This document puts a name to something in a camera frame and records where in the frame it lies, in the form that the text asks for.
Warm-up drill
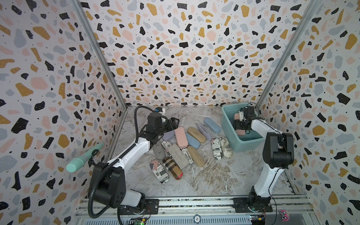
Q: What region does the aluminium wall frame strip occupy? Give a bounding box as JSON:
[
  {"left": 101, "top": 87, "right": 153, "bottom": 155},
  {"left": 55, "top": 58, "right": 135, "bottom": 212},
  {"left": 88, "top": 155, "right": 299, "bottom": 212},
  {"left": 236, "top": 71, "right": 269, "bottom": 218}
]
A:
[{"left": 70, "top": 0, "right": 127, "bottom": 110}]

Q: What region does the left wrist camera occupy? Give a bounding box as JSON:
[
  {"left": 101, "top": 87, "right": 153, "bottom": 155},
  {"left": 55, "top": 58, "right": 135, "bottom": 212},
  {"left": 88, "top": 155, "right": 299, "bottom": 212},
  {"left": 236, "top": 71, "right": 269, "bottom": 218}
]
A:
[{"left": 155, "top": 107, "right": 166, "bottom": 114}]

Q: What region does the front newspaper flag glasses case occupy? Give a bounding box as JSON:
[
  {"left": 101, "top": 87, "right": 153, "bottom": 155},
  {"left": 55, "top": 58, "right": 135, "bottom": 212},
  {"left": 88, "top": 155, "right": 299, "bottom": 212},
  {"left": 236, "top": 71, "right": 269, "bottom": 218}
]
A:
[{"left": 150, "top": 159, "right": 169, "bottom": 184}]

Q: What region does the plaid tartan glasses case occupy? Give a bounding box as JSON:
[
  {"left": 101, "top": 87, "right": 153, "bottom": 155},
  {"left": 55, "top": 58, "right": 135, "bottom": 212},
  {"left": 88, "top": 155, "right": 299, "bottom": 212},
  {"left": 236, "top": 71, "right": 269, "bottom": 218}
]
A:
[{"left": 163, "top": 157, "right": 183, "bottom": 180}]

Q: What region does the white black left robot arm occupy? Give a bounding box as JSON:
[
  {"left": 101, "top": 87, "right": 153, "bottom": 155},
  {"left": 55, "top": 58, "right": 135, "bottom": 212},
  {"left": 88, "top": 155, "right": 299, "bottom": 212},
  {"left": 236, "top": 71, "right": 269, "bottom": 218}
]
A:
[{"left": 88, "top": 106, "right": 180, "bottom": 218}]

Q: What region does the grey rectangular glasses case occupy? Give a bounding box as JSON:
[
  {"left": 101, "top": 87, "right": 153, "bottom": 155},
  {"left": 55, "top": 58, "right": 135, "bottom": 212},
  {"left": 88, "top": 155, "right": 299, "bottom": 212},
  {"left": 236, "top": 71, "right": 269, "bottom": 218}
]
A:
[{"left": 167, "top": 144, "right": 189, "bottom": 170}]

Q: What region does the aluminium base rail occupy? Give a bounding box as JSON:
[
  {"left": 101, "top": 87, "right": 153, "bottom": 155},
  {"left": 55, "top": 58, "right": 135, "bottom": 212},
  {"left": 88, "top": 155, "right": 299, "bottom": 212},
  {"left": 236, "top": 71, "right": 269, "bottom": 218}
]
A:
[{"left": 76, "top": 195, "right": 319, "bottom": 225}]

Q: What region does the light blue fabric glasses case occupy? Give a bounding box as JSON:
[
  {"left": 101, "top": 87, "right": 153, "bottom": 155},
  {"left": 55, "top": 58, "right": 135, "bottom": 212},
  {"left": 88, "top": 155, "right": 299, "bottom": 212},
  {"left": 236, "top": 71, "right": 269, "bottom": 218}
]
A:
[{"left": 204, "top": 117, "right": 221, "bottom": 133}]

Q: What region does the long pink hard glasses case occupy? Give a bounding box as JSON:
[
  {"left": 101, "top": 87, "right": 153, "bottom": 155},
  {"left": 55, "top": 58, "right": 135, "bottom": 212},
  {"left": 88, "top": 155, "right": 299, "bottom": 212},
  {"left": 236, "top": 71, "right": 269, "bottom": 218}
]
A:
[{"left": 174, "top": 127, "right": 188, "bottom": 148}]

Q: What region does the dark grey fabric glasses case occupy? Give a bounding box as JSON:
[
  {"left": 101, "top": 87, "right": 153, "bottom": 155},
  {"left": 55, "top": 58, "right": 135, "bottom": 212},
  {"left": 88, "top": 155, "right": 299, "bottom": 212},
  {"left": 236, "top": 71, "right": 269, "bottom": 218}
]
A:
[{"left": 152, "top": 141, "right": 166, "bottom": 161}]

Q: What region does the world map print glasses case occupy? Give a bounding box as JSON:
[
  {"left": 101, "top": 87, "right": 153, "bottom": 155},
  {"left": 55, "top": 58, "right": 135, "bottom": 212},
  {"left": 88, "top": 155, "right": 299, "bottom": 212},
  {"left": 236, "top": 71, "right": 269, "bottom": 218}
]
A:
[{"left": 220, "top": 137, "right": 233, "bottom": 159}]

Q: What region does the newspaper flag print glasses case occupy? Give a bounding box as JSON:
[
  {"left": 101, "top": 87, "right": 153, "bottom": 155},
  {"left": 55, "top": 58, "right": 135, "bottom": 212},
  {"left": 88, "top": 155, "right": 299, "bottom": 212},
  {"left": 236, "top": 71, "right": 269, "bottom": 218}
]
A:
[{"left": 211, "top": 138, "right": 223, "bottom": 160}]

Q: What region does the long lilac fabric glasses case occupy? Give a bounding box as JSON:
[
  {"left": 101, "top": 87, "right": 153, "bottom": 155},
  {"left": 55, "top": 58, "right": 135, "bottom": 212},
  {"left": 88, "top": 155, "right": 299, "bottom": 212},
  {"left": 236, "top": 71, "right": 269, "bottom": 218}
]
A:
[{"left": 162, "top": 130, "right": 175, "bottom": 141}]

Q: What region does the tan fabric glasses case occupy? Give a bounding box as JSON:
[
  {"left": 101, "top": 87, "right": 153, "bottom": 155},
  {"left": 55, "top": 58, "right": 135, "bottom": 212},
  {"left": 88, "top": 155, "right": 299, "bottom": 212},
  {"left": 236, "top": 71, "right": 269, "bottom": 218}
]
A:
[
  {"left": 187, "top": 145, "right": 205, "bottom": 167},
  {"left": 187, "top": 127, "right": 207, "bottom": 143}
]

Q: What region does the mint green handheld microphone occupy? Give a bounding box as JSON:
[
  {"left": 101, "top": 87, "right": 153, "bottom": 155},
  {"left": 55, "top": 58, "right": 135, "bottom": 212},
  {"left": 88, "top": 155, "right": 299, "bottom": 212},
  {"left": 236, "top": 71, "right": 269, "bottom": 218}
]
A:
[{"left": 66, "top": 142, "right": 105, "bottom": 173}]

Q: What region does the teal plastic storage box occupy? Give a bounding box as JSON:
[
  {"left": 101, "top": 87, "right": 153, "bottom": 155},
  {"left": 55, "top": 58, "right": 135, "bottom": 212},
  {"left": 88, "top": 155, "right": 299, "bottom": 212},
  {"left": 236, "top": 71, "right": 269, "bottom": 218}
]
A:
[{"left": 221, "top": 102, "right": 265, "bottom": 152}]

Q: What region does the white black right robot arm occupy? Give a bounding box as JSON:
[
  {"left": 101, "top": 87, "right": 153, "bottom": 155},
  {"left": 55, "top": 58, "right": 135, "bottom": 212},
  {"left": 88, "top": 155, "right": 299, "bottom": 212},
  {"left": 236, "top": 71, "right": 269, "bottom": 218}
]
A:
[{"left": 233, "top": 106, "right": 294, "bottom": 212}]

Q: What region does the pink toy car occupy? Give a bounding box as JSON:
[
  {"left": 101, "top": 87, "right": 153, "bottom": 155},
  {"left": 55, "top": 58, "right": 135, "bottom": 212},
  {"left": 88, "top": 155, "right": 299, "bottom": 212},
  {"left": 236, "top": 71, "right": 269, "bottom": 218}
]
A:
[{"left": 279, "top": 210, "right": 290, "bottom": 222}]

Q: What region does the small pink hard glasses case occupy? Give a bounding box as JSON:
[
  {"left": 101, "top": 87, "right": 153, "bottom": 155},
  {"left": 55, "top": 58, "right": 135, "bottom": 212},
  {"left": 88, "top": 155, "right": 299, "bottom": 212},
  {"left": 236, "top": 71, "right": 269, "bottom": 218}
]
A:
[{"left": 233, "top": 113, "right": 246, "bottom": 136}]

